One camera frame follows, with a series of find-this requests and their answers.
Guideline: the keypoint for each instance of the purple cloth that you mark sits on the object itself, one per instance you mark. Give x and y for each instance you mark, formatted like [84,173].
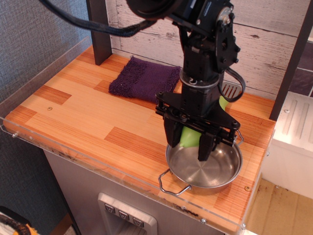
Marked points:
[143,80]

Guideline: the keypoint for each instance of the grey spatula green handle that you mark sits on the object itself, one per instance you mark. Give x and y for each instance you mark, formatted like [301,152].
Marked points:
[229,90]

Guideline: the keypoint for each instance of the orange black object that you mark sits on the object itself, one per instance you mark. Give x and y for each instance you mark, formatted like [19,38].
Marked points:
[9,226]

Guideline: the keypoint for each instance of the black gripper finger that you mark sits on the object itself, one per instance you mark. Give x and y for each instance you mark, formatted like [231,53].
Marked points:
[207,144]
[173,131]

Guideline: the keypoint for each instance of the dark left post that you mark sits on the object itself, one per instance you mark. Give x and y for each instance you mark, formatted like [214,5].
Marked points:
[101,42]

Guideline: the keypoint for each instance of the silver pot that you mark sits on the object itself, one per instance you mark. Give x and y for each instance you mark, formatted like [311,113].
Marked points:
[203,177]

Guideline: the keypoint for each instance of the silver dispenser panel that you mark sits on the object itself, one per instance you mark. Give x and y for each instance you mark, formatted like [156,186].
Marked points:
[122,219]

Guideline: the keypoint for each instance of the clear acrylic guard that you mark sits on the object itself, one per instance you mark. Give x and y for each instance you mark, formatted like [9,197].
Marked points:
[74,116]

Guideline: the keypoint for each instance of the green pear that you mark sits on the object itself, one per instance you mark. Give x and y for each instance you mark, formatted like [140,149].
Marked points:
[189,138]

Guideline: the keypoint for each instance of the white toy sink unit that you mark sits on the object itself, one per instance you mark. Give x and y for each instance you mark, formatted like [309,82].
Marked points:
[289,159]

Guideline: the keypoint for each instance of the dark right post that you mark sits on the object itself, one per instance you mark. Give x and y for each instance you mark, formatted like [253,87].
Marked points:
[293,63]

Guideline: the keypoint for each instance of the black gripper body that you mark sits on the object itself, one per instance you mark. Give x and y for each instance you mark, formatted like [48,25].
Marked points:
[197,107]

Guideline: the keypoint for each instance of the dark post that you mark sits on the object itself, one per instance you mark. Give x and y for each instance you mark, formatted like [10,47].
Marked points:
[293,63]
[101,42]

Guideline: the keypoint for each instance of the grey toy fridge cabinet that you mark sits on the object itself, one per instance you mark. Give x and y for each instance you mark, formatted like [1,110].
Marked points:
[81,188]

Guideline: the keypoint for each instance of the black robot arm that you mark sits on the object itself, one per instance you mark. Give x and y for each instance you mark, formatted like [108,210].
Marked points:
[209,49]

